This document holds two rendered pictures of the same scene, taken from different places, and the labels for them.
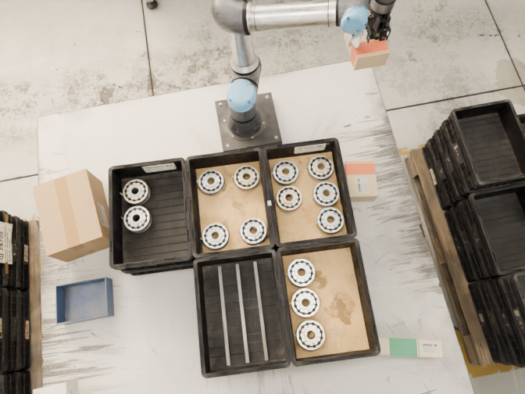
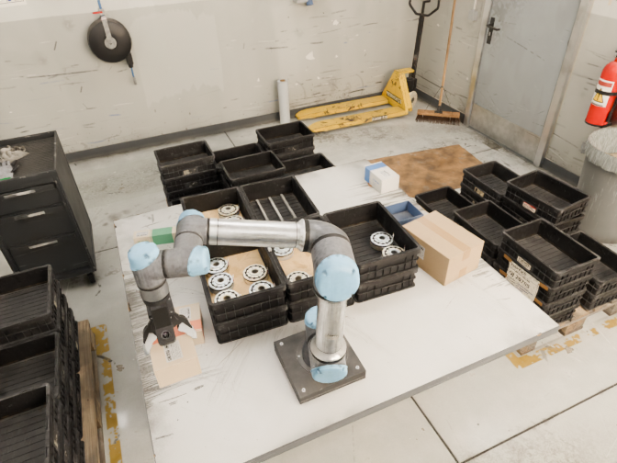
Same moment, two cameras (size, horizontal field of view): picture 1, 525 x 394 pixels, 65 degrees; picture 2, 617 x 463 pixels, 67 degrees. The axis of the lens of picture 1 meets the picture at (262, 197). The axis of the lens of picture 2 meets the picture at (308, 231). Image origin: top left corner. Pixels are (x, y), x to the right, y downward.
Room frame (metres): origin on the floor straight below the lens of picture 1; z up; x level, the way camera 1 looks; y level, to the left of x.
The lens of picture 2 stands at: (1.94, -0.32, 2.16)
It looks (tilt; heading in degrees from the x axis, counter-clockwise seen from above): 37 degrees down; 163
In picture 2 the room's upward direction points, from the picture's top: 2 degrees counter-clockwise
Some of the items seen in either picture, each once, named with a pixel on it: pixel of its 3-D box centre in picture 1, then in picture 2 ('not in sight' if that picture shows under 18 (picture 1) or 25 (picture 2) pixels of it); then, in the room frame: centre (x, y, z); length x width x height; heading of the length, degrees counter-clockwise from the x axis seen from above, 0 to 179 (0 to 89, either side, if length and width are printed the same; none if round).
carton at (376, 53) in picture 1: (366, 44); (173, 351); (0.98, -0.44, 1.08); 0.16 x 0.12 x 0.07; 5
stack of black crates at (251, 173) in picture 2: not in sight; (255, 191); (-0.94, 0.19, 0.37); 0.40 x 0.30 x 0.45; 95
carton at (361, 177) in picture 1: (359, 180); (186, 325); (0.55, -0.42, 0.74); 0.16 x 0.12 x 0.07; 176
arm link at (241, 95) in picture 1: (242, 98); (321, 327); (0.90, 0.04, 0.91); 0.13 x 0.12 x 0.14; 168
